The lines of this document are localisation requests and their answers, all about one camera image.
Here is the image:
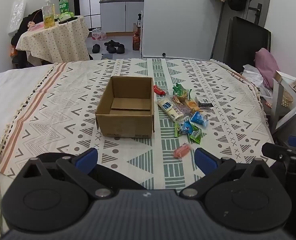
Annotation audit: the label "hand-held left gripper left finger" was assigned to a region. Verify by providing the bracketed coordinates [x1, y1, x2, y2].
[20, 148, 113, 200]

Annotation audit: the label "orange cracker packet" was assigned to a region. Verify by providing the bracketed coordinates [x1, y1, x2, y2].
[172, 95, 188, 107]

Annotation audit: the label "red and white cracker packet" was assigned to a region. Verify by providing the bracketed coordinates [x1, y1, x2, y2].
[184, 96, 201, 113]

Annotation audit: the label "green and blue snack packet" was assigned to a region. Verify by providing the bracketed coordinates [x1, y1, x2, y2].
[174, 121, 195, 137]

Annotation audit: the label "yellow oil bottle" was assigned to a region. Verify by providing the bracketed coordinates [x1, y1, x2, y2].
[42, 0, 56, 29]

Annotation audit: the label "door handle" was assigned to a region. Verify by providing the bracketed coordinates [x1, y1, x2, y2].
[248, 3, 263, 20]

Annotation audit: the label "black framed sliding door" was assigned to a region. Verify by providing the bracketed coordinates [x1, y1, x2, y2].
[73, 0, 101, 29]

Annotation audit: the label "green tissue pack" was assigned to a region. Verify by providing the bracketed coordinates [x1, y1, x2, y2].
[58, 12, 75, 22]

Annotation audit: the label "red snack packet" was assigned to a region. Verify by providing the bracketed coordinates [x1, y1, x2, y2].
[153, 85, 166, 96]

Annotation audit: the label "green soda bottle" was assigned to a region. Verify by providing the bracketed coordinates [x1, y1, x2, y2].
[59, 0, 70, 14]

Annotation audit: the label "black remote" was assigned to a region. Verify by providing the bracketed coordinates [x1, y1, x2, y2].
[59, 16, 78, 24]

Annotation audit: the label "brown cardboard box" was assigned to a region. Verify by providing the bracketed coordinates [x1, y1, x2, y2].
[95, 76, 155, 139]

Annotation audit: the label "black clothes on chair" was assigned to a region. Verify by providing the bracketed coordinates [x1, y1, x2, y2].
[11, 9, 44, 68]

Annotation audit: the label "pink sausage packet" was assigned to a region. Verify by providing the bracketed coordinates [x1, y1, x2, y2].
[173, 142, 191, 158]

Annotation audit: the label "clear plastic sheet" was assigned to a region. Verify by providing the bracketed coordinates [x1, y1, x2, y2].
[8, 0, 26, 34]

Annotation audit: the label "pink pillow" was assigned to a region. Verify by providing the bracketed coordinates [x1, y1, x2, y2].
[254, 48, 279, 90]

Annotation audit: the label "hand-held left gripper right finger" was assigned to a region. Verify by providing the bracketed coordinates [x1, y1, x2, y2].
[180, 147, 276, 199]

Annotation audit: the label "pink box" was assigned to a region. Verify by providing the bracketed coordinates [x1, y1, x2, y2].
[28, 21, 45, 32]

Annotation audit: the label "white cloth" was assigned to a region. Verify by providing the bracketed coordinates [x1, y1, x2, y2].
[241, 64, 266, 90]

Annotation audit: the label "black and white snack packet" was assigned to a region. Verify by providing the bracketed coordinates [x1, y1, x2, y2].
[195, 96, 215, 109]

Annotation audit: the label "white shelf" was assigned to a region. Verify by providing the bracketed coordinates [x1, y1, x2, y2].
[270, 70, 296, 135]

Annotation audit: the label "white bed sheet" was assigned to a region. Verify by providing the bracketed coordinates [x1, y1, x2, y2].
[0, 64, 59, 233]

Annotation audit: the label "wicker basket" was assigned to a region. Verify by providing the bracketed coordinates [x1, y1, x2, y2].
[281, 90, 294, 107]

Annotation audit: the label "pack of water bottles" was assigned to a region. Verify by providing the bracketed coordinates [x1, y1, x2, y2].
[92, 28, 107, 40]

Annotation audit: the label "round table with dotted tablecloth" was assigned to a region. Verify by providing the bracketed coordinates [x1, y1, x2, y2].
[16, 16, 90, 64]

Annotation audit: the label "long cream snack packet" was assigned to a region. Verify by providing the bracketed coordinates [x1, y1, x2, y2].
[157, 97, 186, 122]

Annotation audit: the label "red bottle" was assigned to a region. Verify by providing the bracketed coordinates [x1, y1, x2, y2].
[132, 29, 141, 51]

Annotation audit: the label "purple snack packet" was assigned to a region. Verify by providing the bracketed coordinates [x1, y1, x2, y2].
[174, 105, 191, 117]

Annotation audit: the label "grey kitchen cabinet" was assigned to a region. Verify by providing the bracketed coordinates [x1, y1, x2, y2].
[100, 0, 145, 33]

